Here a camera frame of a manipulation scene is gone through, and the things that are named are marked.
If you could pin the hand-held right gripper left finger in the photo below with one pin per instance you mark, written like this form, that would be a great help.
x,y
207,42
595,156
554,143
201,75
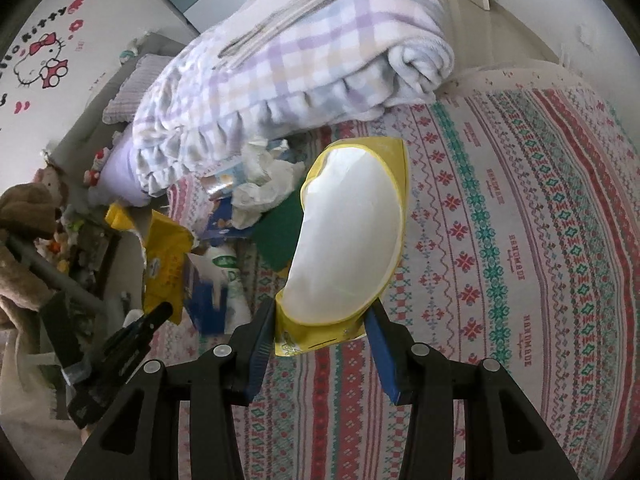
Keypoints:
x,y
260,355

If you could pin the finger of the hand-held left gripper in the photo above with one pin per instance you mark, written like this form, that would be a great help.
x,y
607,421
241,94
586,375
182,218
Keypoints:
x,y
157,316

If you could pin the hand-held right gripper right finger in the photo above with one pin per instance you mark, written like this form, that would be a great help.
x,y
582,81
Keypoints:
x,y
385,360

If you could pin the dark blue carton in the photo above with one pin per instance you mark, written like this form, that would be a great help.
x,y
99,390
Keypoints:
x,y
220,220

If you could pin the yellow and white packaging bag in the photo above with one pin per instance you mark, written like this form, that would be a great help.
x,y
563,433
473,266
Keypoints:
x,y
350,220

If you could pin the dark blue carton box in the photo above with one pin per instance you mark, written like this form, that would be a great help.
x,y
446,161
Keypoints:
x,y
202,305

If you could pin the yellow snack packet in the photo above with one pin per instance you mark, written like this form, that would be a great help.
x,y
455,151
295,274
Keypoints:
x,y
167,260

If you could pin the blue white packet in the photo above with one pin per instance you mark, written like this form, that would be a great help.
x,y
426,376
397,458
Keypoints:
x,y
225,265

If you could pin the small yellow plastic bag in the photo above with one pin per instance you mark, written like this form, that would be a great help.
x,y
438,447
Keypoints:
x,y
117,217

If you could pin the green flat packet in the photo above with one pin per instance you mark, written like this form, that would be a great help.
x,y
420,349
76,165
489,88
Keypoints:
x,y
280,230

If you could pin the lavender pillow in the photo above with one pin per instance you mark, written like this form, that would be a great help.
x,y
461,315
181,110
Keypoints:
x,y
120,170

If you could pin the patterned red green bed sheet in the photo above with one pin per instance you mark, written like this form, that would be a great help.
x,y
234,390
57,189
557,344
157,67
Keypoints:
x,y
500,260

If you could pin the light blue biscuit box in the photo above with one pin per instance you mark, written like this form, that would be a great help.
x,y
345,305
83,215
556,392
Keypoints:
x,y
225,175

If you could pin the small red white plush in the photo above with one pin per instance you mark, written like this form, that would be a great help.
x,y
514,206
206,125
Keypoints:
x,y
97,165

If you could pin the crumpled white plastic wrapper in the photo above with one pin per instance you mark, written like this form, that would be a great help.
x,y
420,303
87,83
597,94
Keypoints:
x,y
265,185

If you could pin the brown plush toy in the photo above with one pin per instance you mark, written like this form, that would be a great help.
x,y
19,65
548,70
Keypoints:
x,y
25,210

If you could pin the grey checked pillow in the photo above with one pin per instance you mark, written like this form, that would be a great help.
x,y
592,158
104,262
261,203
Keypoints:
x,y
135,90

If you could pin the pastel checked blanket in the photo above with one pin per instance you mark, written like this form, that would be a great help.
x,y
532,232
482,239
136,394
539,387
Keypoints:
x,y
300,85

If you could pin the folded striped grey cloth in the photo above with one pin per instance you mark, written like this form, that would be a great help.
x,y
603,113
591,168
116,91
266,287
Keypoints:
x,y
300,5

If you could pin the grey metal rail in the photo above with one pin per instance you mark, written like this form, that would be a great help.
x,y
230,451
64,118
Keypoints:
x,y
50,271

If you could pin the cartoon cat wall sticker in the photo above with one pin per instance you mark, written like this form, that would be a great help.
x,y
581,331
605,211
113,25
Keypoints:
x,y
45,60

